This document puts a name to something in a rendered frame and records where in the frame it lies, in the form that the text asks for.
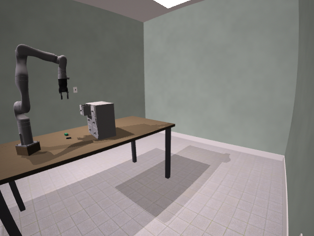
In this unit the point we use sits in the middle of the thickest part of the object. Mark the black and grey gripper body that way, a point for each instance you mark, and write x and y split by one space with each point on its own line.
62 82

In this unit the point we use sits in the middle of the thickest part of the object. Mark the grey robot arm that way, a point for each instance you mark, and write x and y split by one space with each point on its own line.
22 79

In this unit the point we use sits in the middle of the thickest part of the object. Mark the small grey chest of drawers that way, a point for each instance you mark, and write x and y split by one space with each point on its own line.
105 118

